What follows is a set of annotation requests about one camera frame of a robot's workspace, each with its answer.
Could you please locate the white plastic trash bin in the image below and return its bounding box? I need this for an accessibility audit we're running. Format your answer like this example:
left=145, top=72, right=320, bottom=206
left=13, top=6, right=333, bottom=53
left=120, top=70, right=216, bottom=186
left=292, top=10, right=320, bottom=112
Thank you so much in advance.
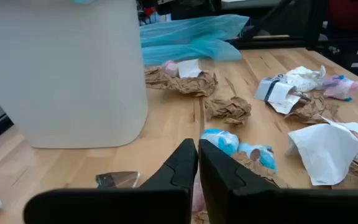
left=0, top=0, right=149, bottom=149

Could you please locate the black side cart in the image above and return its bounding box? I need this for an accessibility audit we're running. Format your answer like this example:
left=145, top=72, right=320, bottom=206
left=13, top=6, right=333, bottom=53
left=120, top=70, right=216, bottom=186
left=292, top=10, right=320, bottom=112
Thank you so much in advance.
left=315, top=18, right=358, bottom=86

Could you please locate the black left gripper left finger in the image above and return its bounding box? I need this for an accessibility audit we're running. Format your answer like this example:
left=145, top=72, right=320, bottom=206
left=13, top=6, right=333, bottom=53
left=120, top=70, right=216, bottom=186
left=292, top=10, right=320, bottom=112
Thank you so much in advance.
left=23, top=138, right=198, bottom=224

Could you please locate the white and grey package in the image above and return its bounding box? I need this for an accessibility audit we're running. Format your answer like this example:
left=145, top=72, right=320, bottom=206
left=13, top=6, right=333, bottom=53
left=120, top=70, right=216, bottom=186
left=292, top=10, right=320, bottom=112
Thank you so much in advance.
left=254, top=73, right=303, bottom=115

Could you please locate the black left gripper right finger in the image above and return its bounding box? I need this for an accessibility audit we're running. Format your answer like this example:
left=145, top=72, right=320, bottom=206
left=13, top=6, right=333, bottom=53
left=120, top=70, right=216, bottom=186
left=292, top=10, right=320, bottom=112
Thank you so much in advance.
left=198, top=139, right=358, bottom=224

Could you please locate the pink plastic wrapper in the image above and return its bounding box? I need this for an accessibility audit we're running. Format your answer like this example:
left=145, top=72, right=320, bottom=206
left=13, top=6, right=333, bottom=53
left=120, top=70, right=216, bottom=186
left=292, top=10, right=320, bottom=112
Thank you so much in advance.
left=161, top=60, right=180, bottom=78
left=192, top=172, right=206, bottom=213

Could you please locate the small white paper piece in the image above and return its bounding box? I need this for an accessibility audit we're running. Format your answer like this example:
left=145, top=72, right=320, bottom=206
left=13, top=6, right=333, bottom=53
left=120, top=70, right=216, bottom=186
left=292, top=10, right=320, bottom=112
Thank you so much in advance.
left=176, top=58, right=202, bottom=78

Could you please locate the blue and white wrapper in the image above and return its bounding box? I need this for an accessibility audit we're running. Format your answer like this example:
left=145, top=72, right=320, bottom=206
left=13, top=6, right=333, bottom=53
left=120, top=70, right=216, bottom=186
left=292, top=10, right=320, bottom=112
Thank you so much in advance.
left=237, top=142, right=278, bottom=174
left=200, top=128, right=239, bottom=156

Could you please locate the pink and blue wrapper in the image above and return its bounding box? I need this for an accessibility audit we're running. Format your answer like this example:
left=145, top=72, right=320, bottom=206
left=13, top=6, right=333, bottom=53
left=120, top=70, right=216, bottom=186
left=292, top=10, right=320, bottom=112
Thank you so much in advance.
left=323, top=74, right=358, bottom=102

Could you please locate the translucent blue trash bag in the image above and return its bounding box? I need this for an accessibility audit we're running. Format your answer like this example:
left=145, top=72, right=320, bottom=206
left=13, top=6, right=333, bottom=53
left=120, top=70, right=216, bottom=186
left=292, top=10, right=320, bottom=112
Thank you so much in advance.
left=139, top=14, right=250, bottom=67

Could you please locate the white plastic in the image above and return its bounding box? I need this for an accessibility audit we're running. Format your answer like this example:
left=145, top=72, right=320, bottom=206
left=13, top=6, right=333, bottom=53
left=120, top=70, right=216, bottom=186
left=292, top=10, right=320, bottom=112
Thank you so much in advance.
left=278, top=65, right=326, bottom=93

